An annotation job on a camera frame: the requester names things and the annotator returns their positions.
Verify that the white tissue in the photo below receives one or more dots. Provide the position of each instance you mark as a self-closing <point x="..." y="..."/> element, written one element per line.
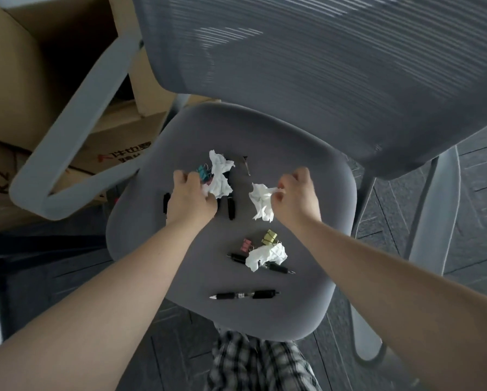
<point x="220" y="175"/>
<point x="262" y="201"/>
<point x="268" y="255"/>

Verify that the grey chair armrest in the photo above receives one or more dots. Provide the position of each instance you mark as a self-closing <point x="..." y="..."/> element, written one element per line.
<point x="68" y="118"/>
<point x="431" y="240"/>

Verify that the person's left forearm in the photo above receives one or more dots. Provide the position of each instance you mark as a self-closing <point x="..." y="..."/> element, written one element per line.
<point x="96" y="313"/>

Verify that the person's right hand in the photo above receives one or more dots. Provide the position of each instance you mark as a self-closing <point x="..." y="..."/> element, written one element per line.
<point x="298" y="199"/>

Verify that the person's right forearm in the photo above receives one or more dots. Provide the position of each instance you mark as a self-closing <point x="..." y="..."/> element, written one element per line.
<point x="390" y="305"/>

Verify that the yellow binder clip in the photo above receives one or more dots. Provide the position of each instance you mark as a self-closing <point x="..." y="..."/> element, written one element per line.
<point x="270" y="238"/>

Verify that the person's left hand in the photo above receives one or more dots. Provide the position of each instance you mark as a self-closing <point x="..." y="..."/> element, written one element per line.
<point x="190" y="205"/>

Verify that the person's right fingers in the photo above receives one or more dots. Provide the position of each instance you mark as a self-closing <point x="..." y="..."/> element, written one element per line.
<point x="292" y="179"/>

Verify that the black pen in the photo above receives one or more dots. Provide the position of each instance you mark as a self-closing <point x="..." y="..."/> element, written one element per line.
<point x="237" y="257"/>
<point x="231" y="208"/>
<point x="243" y="295"/>
<point x="166" y="202"/>

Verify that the teal binder clip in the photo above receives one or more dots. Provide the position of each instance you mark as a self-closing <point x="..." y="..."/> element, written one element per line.
<point x="202" y="173"/>

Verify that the large brown cardboard box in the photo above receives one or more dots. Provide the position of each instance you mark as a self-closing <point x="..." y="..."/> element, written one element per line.
<point x="19" y="85"/>

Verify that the person's left fingers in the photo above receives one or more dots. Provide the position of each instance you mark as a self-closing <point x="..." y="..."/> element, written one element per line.
<point x="188" y="181"/>

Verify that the grey office chair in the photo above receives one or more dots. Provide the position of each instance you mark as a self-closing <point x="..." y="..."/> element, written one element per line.
<point x="227" y="138"/>

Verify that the black metal frame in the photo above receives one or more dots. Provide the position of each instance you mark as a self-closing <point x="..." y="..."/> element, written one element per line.
<point x="43" y="248"/>

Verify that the pink binder clip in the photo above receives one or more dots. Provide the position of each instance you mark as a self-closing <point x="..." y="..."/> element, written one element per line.
<point x="246" y="245"/>

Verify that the brown cardboard box red print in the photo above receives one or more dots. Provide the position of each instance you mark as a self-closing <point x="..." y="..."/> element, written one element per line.
<point x="117" y="138"/>

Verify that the dark small binder clip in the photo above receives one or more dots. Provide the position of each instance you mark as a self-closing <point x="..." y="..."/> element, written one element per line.
<point x="247" y="162"/>

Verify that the black white plaid shorts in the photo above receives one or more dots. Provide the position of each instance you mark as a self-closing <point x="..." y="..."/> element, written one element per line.
<point x="255" y="362"/>

